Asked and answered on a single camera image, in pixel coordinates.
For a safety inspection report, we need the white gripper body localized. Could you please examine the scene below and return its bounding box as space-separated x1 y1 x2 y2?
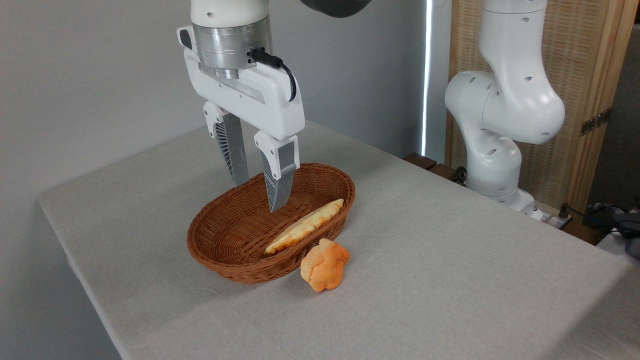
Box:
177 25 306 142

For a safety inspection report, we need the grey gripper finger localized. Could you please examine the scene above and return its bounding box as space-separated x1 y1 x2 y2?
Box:
253 131 301 213
203 101 250 188

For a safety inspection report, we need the long braided bread loaf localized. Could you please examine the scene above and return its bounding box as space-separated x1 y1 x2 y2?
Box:
264 198 345 255

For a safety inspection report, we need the small orange bread roll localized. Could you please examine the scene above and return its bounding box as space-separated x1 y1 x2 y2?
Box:
300 238 351 293

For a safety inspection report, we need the silver metal wrist flange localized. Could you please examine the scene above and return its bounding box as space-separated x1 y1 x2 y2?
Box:
192 17 273 80

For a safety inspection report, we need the brown wicker basket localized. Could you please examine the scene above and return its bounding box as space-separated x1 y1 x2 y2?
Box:
187 162 356 285

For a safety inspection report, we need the grey tablecloth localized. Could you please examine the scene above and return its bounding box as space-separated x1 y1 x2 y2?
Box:
37 117 640 360

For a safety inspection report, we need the brass screen hinge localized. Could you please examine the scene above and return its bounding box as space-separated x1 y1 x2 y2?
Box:
580 107 612 137

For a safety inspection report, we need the wooden rattan folding screen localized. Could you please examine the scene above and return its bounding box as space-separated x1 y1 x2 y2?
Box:
445 0 640 216

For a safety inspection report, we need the dark grey bag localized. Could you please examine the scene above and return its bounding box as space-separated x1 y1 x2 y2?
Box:
582 200 640 261

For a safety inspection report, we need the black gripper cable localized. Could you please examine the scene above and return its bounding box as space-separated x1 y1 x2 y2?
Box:
248 47 298 103

